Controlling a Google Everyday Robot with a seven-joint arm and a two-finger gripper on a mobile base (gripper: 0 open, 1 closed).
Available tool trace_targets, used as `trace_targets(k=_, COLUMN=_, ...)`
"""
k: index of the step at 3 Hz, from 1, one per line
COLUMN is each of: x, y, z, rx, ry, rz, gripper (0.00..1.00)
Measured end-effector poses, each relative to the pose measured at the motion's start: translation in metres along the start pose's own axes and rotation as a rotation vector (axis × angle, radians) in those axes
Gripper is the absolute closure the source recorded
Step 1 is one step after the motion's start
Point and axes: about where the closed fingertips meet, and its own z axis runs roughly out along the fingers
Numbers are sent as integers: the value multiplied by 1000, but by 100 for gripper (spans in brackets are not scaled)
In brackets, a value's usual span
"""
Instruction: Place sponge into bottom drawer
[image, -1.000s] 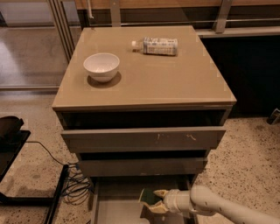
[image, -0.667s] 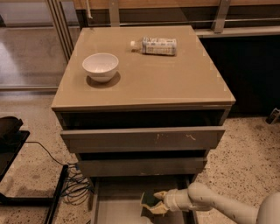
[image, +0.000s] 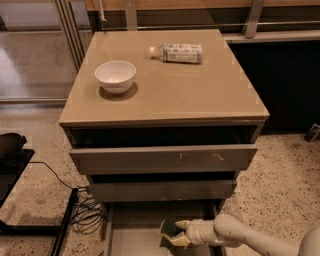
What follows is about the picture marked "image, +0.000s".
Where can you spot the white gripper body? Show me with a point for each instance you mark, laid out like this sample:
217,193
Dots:
195,232

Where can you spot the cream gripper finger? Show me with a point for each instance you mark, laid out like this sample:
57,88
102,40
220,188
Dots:
180,240
183,224

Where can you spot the green and yellow sponge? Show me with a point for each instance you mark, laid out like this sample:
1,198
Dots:
168,228

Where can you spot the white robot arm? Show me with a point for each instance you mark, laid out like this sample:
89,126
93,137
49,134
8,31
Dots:
225,231

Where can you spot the grey middle drawer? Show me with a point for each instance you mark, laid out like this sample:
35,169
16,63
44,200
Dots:
162,191

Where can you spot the grey drawer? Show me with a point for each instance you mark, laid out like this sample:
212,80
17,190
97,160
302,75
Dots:
133,228
162,191
163,159

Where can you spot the grey bottom drawer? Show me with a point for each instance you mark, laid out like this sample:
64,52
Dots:
133,228

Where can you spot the grey top drawer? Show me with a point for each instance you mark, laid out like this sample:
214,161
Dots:
163,159

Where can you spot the grey drawer cabinet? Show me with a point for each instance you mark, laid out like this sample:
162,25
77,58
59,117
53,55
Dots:
169,104

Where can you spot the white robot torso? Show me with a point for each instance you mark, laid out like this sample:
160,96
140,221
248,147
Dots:
310,244

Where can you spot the small dark floor object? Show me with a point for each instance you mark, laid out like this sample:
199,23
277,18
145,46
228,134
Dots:
313,133

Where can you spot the white ceramic bowl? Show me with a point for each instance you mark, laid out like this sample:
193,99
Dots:
116,77

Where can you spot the clear labelled plastic bottle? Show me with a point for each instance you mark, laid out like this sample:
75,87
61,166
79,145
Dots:
177,53

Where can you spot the metal railing frame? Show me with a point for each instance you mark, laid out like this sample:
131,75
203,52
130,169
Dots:
239,20

